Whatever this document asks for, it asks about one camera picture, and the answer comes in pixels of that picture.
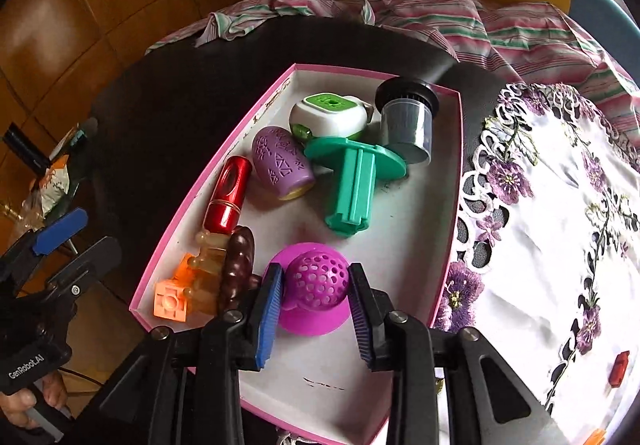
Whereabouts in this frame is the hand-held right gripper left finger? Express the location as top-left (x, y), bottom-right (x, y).
top-left (85, 262), bottom-right (285, 445)

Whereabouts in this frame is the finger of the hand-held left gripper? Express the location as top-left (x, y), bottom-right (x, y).
top-left (45, 236), bottom-right (123, 321)
top-left (0, 207), bottom-right (88, 276)

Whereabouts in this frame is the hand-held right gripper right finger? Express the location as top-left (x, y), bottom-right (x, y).
top-left (348, 262), bottom-right (571, 445)

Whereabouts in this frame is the magenta perforated ball toy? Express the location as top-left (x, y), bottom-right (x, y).
top-left (272, 242), bottom-right (351, 337)

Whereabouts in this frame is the translucent amber plastic toy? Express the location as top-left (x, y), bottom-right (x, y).
top-left (187, 227), bottom-right (231, 316)

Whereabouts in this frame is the orange studded plastic block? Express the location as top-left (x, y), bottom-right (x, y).
top-left (152, 252), bottom-right (201, 323)

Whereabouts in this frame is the pink shallow box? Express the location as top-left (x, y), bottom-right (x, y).
top-left (129, 63), bottom-right (463, 443)

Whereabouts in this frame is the green plastic spool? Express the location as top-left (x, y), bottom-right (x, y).
top-left (304, 136), bottom-right (410, 237)

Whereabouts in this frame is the red metallic cylinder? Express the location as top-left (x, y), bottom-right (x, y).
top-left (205, 156), bottom-right (252, 237)

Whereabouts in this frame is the purple egg-shaped patterned toy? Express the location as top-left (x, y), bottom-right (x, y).
top-left (251, 126), bottom-right (316, 200)

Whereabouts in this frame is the black filter cup clear jar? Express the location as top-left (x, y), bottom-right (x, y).
top-left (375, 76), bottom-right (441, 166)

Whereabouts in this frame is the white green rounded plastic toy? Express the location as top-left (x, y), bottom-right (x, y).
top-left (290, 94), bottom-right (375, 142)

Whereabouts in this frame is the person's left hand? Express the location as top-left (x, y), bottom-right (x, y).
top-left (0, 370), bottom-right (70, 428)

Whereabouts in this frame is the colourful plastic bag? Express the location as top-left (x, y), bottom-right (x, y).
top-left (27, 125), bottom-right (98, 220)

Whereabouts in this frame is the white embroidered floral tablecloth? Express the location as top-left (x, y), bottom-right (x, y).
top-left (432, 82), bottom-right (640, 445)

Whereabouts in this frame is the red plastic block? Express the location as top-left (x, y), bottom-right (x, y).
top-left (609, 351), bottom-right (630, 387)

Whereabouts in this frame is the pink green striped cloth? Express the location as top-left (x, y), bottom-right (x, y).
top-left (145, 0), bottom-right (640, 150)

